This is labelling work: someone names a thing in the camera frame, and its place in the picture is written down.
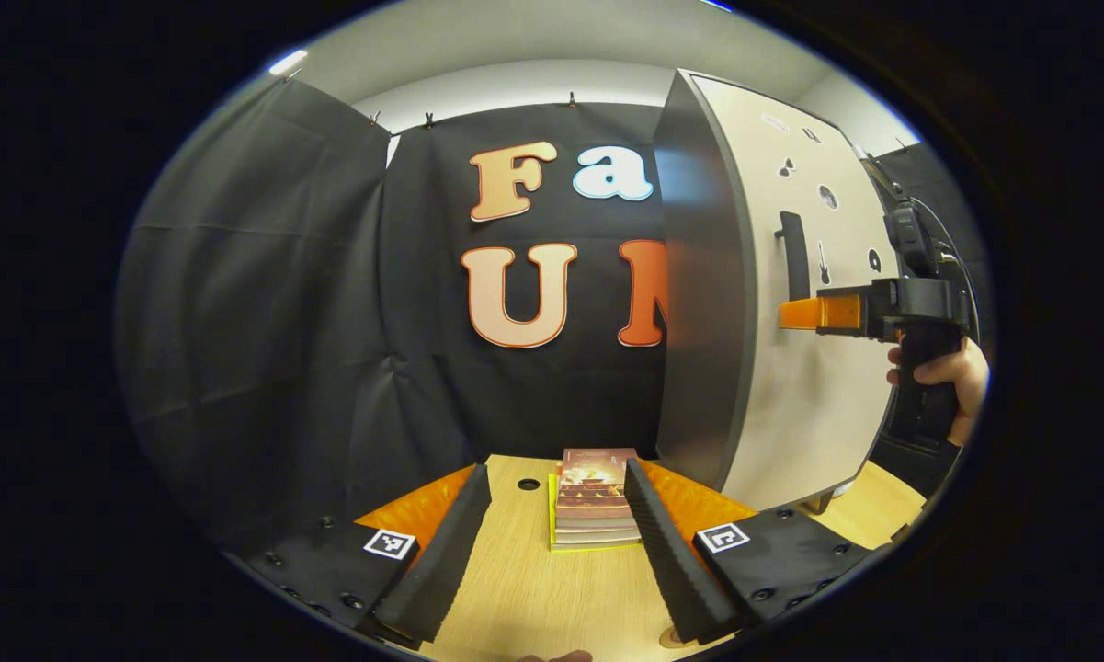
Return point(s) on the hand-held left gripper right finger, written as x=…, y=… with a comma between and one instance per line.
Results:
x=680, y=570

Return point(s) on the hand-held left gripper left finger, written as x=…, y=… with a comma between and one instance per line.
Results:
x=423, y=570

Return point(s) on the black backdrop cloth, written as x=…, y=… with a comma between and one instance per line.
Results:
x=285, y=322

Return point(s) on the grey cabinet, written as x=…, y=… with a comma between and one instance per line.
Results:
x=699, y=276

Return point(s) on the white plastic object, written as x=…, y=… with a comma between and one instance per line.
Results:
x=844, y=485

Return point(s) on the thin grey book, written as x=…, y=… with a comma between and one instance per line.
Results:
x=597, y=531

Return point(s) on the round wooden coaster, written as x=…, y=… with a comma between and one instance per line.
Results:
x=673, y=637

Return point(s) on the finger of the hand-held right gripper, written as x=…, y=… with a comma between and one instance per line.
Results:
x=827, y=313

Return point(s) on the beige cabinet door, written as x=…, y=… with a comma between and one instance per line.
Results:
x=809, y=414

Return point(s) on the yellow book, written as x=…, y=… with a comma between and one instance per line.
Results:
x=552, y=515

